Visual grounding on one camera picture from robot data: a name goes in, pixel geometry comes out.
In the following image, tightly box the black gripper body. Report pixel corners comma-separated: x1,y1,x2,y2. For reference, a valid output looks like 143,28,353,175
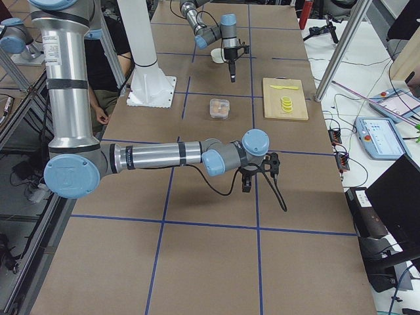
224,47,237,64
239,163,263,181

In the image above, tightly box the clear plastic egg box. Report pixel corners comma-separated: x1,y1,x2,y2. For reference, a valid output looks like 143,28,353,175
209,98,230,119

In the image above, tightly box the yellow plastic knife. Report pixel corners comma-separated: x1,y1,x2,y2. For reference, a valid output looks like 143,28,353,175
269,85,299,91

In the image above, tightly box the seated person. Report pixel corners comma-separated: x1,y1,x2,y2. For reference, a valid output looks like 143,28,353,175
85,16,132,134

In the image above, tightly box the near orange relay board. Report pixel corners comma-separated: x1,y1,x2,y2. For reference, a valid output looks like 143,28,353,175
334,151,350,173

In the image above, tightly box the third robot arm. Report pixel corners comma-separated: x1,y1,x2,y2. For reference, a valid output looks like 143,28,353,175
1,18,44,66

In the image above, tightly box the far teach pendant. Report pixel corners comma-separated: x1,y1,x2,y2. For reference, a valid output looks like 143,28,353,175
370,89,419,123

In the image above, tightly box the brown egg lower slot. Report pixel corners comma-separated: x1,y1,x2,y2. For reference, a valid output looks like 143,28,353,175
211,102,221,109

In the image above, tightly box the wooden cutting board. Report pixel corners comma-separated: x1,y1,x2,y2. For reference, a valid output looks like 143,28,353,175
262,78,308,121

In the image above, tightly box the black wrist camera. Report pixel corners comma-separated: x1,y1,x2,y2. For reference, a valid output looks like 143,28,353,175
261,152,280,179

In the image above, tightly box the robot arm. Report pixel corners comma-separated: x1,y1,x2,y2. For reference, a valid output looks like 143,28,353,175
28,1,269,199
179,1,241,83

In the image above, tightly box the orange relay board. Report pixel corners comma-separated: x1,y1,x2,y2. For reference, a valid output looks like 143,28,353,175
334,151,350,173
328,129,342,144

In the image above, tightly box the black computer box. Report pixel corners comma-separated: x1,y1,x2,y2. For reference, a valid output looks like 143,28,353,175
345,187,388,240

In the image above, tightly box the far orange relay board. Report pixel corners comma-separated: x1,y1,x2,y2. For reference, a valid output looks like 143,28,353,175
328,129,342,144

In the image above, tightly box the teach pendant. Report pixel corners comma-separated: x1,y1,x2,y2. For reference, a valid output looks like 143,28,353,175
370,89,419,123
355,117,411,160

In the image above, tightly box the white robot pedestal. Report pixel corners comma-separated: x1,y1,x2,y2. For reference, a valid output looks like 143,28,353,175
117,0,177,108

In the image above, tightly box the white bowl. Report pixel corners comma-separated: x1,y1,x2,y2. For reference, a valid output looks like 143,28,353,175
211,48,226,64

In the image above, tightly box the near teach pendant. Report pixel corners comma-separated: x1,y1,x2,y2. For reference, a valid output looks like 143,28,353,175
355,117,411,160

